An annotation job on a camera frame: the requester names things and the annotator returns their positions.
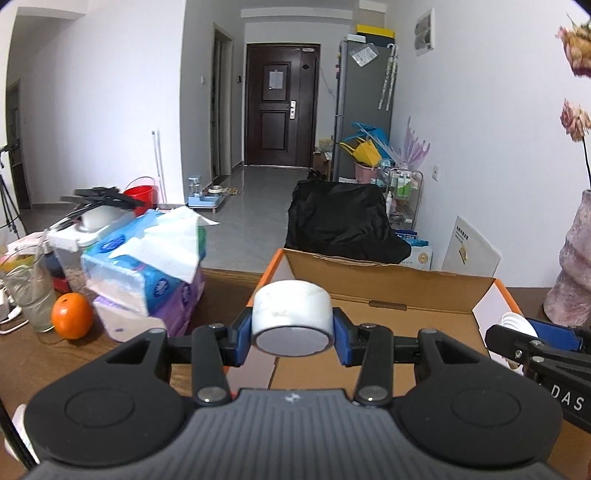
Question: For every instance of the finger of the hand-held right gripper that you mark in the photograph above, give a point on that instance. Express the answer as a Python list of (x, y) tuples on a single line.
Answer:
[(554, 334), (508, 339)]

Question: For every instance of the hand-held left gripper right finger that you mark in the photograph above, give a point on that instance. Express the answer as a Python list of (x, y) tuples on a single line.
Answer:
[(341, 339)]

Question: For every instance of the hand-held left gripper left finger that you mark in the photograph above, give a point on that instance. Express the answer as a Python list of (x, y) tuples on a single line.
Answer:
[(245, 339)]

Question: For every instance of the white ribbed plastic piece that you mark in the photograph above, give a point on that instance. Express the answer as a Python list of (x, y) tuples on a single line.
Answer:
[(519, 323)]

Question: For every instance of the white round jar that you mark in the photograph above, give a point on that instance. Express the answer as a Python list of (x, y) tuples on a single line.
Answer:
[(291, 309)]

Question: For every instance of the red cardboard box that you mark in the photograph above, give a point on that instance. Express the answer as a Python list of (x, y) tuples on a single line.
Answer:
[(392, 286)]

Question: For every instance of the pink textured vase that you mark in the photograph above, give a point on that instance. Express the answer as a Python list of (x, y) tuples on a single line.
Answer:
[(572, 267)]

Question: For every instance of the white paper bag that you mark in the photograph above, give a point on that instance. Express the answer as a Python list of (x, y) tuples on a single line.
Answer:
[(466, 249)]

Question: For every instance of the purple and white tissue pack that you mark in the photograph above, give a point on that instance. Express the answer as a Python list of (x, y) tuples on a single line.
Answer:
[(138, 325)]

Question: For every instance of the white and blue box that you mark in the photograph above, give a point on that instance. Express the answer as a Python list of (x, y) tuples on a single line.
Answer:
[(418, 256)]

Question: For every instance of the black bag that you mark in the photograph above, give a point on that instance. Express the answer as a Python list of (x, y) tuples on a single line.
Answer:
[(341, 221)]

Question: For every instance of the blue pet water dispenser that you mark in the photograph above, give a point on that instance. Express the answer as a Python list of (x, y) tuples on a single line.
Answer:
[(203, 201)]

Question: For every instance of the metal trolley cart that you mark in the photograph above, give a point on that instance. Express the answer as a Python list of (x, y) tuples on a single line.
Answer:
[(418, 203)]

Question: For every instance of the blue tissue pack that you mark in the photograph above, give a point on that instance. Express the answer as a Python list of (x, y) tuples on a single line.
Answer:
[(115, 251)]

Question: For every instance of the green pump bottle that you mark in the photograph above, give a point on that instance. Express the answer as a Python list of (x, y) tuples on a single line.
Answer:
[(400, 185), (408, 185)]

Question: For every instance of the pink bucket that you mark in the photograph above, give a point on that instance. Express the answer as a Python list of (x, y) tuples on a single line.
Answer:
[(364, 173)]

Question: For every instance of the orange fruit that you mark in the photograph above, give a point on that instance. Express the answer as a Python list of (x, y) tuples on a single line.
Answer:
[(71, 316)]

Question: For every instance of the brown cardboard boxes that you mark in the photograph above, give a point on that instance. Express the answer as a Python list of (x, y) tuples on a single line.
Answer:
[(323, 164)]

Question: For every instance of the red bucket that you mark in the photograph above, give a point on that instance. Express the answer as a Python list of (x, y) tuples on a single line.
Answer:
[(141, 191)]

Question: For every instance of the yellow plastic dustpan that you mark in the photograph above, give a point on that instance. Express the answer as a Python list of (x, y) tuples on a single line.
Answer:
[(367, 152)]

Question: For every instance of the white round bowl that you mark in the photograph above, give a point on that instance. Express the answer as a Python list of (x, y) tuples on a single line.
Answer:
[(99, 218)]

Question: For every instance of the clear plastic food container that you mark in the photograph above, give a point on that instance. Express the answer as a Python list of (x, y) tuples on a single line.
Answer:
[(69, 240)]

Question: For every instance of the purple feather decoration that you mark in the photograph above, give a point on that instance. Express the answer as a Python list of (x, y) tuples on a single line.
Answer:
[(413, 147)]

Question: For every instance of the dried pink rose bouquet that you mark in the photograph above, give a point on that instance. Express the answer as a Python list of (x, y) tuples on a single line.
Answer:
[(575, 121)]

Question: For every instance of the dark brown door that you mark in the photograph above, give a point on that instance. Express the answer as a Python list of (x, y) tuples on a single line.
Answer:
[(277, 124)]

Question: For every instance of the clear glass cup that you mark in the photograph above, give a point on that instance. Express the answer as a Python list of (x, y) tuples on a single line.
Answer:
[(30, 295)]

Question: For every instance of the grey refrigerator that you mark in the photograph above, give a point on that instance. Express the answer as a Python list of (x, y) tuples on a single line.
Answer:
[(364, 97)]

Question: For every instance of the white door notice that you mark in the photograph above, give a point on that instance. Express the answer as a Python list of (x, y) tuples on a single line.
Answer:
[(275, 79)]

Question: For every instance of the black tripod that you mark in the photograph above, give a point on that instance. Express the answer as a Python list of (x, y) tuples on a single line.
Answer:
[(5, 194)]

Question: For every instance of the clear plastic pouch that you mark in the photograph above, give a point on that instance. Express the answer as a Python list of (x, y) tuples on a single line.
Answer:
[(364, 55)]

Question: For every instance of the yellow box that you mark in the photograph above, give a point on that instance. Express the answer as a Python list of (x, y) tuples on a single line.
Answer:
[(374, 31)]

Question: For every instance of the white electrical panel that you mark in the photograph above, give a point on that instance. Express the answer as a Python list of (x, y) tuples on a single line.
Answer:
[(425, 32)]

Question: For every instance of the white wall outlet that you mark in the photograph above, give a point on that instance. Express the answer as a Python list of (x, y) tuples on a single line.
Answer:
[(435, 173)]

